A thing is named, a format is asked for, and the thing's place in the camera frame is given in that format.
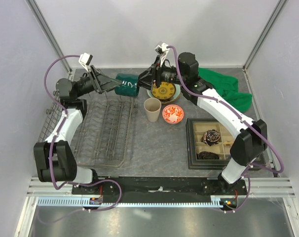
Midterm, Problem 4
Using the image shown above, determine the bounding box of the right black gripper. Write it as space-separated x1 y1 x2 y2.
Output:
134 55 186 92

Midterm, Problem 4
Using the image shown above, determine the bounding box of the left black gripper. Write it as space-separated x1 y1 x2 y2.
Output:
75 65 124 98

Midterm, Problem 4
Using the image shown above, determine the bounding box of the dark green cup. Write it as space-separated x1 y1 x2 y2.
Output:
114 73 139 97

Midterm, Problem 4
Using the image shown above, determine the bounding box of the yellow patterned plate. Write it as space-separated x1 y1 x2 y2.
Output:
151 82 176 100

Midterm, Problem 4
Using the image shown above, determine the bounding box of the beige cup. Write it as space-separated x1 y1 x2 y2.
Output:
144 98 161 122

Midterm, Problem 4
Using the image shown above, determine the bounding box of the white red patterned bowl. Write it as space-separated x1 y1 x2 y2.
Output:
162 105 185 124

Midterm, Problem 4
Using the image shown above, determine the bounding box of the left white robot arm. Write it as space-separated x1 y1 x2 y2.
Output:
34 66 121 194

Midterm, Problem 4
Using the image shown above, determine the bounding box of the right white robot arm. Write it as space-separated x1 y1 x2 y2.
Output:
138 52 267 195

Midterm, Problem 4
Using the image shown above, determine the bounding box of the green cloth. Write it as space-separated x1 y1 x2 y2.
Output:
198 68 252 113

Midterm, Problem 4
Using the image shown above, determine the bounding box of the dark floral rolled tie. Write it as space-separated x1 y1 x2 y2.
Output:
200 129 221 146

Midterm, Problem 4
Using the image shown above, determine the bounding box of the black compartment box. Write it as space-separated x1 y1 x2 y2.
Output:
186 118 267 170

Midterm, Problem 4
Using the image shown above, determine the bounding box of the dark brown rolled tie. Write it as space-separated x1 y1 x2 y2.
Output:
197 151 220 160

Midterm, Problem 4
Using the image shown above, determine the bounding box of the tan rolled belt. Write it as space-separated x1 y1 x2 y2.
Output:
223 141 233 146

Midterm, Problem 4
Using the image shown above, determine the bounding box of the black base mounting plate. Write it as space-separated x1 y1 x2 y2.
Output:
72 176 247 202

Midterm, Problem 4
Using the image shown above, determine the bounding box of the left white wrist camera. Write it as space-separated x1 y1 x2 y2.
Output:
78 52 93 72

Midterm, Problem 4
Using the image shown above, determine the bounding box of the grey wire dish rack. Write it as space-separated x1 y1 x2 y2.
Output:
38 91 139 169

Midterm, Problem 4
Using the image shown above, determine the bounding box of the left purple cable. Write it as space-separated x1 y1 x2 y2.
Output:
36 54 122 225

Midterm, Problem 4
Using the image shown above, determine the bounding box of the blue slotted cable duct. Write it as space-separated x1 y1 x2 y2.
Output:
37 197 228 208

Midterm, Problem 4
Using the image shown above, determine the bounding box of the aluminium frame rail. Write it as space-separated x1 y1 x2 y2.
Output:
27 178 295 198

